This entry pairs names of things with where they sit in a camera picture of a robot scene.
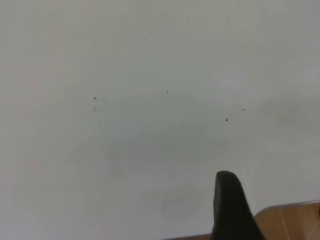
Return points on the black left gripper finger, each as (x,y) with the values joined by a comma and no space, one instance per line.
(231,212)

